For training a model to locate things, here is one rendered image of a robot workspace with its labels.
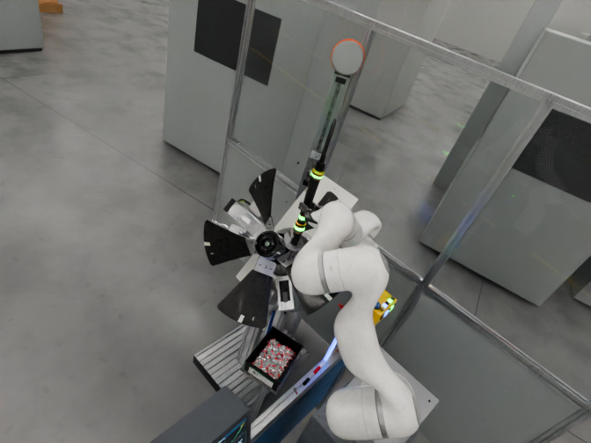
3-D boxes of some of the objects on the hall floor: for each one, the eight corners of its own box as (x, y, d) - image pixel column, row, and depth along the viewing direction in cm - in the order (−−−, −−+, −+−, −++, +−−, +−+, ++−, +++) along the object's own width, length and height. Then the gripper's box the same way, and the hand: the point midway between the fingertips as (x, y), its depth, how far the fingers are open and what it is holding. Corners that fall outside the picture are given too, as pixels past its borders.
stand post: (239, 362, 246) (268, 266, 192) (248, 372, 242) (280, 277, 188) (234, 366, 243) (262, 269, 189) (243, 376, 239) (273, 280, 185)
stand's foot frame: (263, 315, 280) (265, 308, 275) (306, 359, 260) (310, 353, 255) (193, 361, 237) (193, 355, 233) (237, 419, 217) (240, 412, 213)
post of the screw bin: (246, 426, 215) (278, 348, 168) (250, 429, 215) (283, 351, 168) (244, 431, 213) (275, 353, 166) (248, 434, 212) (280, 357, 165)
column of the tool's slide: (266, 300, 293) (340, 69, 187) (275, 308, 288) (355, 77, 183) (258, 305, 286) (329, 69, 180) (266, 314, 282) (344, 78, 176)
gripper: (354, 215, 139) (319, 190, 147) (328, 229, 128) (291, 200, 136) (348, 230, 143) (314, 205, 151) (321, 245, 132) (286, 216, 140)
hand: (307, 206), depth 143 cm, fingers closed on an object, 4 cm apart
